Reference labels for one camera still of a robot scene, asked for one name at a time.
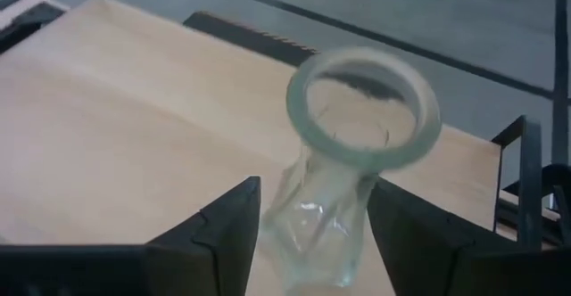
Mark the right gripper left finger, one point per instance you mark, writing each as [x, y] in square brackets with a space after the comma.
[201, 260]

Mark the clear glass vase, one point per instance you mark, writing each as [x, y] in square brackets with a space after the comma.
[312, 224]

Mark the black hazard-striped floor mat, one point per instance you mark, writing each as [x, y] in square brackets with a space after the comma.
[250, 37]

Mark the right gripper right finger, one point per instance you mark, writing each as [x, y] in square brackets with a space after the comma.
[446, 260]

